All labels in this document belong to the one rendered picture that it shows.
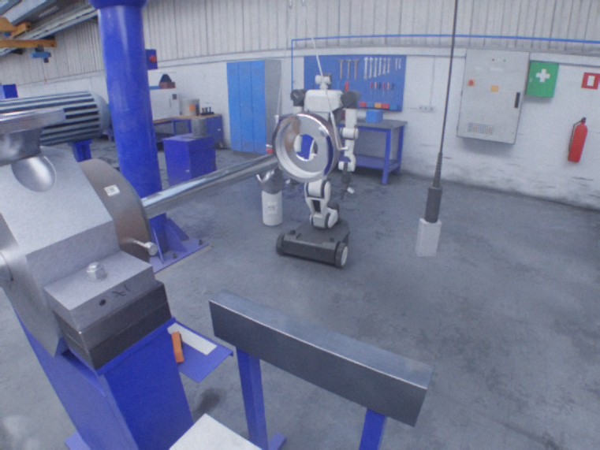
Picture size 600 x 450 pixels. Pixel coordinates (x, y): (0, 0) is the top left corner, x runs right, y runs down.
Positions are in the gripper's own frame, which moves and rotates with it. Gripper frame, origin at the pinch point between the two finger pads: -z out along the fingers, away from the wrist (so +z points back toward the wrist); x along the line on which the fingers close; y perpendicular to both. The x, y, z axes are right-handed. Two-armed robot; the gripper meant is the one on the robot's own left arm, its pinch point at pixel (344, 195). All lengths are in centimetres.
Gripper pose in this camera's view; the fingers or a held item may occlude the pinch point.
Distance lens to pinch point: 272.5
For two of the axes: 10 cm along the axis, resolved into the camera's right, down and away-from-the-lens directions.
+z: 0.8, -9.7, -2.3
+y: 9.1, 1.7, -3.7
